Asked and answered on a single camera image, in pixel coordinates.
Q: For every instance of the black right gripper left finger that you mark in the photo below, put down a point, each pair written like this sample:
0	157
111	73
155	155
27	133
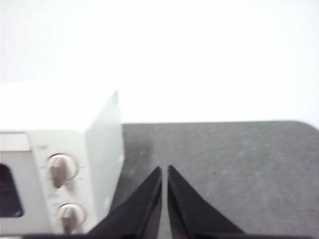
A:
139	214

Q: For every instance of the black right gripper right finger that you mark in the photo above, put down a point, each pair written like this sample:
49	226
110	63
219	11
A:
192	214

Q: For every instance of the white glass oven door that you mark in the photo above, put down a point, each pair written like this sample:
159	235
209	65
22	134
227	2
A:
27	224

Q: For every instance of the beige oven knob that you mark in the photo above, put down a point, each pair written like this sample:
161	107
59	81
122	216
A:
61	169
71	217

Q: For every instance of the white toaster oven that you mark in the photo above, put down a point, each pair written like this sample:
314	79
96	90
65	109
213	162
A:
102	149

